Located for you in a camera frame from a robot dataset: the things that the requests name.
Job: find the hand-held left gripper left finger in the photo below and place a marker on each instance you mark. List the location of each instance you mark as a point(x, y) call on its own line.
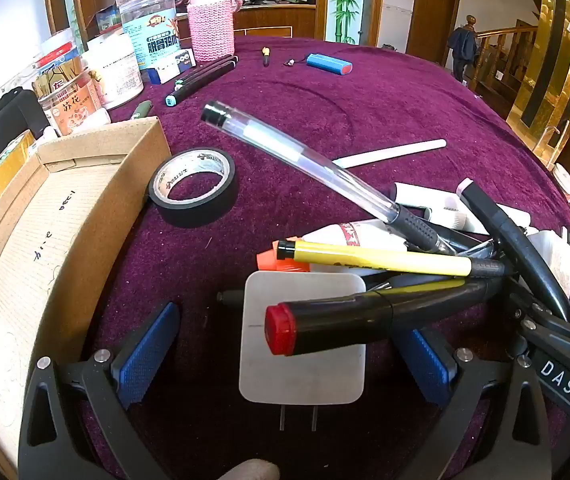
point(147, 345)

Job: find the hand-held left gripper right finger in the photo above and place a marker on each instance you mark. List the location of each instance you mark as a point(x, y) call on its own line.
point(430, 365)

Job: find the white charger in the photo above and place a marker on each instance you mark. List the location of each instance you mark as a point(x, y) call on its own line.
point(295, 375)
point(555, 255)

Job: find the black marker with pink cap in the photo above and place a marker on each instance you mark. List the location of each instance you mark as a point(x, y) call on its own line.
point(515, 240)

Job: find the black marker with red cap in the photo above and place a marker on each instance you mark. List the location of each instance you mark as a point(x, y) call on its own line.
point(340, 322)

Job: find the shallow cardboard box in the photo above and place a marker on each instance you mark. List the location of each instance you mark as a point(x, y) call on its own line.
point(40, 260)

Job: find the white marker with print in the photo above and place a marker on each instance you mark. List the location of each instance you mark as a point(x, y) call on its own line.
point(445, 216)

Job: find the black tape roll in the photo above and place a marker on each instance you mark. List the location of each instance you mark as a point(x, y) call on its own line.
point(192, 212)

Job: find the white glue bottle orange cap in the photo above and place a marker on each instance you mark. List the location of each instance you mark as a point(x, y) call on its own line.
point(350, 234)

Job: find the slim white pen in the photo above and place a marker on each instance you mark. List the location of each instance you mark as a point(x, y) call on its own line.
point(390, 153)

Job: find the clear plastic pen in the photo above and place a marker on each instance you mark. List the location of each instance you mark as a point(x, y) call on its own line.
point(290, 152)

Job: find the person's left hand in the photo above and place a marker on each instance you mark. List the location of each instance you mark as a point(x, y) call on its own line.
point(247, 471)

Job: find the yellow tape roll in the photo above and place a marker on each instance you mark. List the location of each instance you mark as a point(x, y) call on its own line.
point(5, 165)

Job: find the dark green lighter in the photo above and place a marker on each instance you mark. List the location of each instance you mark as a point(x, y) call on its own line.
point(141, 109)

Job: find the clear jar with orange label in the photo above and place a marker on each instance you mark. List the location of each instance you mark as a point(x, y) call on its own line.
point(72, 110)

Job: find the wooden stair railing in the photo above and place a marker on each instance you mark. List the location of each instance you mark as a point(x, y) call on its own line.
point(507, 55)

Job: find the dark markers with teal caps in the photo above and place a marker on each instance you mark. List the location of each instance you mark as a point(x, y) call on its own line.
point(200, 83)

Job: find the black leather sofa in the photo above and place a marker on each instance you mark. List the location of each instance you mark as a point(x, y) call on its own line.
point(5, 110)

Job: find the white plastic jar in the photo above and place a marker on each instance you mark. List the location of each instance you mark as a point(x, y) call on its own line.
point(115, 70)

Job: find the purple velvet tablecloth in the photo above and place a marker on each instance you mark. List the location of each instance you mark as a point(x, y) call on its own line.
point(315, 110)

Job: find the small white blue box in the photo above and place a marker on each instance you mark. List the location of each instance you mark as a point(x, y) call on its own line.
point(175, 66)

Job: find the black marker with teal cap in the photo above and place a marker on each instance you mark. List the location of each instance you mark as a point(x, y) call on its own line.
point(205, 69)

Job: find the small red lid container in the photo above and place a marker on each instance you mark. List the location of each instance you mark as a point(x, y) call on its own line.
point(55, 54)

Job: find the clear jar with blue label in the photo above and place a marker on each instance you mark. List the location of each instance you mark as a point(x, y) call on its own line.
point(152, 35)

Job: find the small yellow black pen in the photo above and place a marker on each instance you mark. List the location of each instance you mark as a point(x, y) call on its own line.
point(265, 56)

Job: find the small metal trinket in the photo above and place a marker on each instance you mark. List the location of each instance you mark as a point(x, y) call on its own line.
point(294, 62)

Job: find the brown wooden door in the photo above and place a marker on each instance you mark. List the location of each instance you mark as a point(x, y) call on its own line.
point(432, 15)

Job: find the bottle in pink knitted sleeve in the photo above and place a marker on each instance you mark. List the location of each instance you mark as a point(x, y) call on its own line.
point(210, 25)

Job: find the bamboo painted panel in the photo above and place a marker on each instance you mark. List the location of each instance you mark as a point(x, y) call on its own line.
point(345, 0)

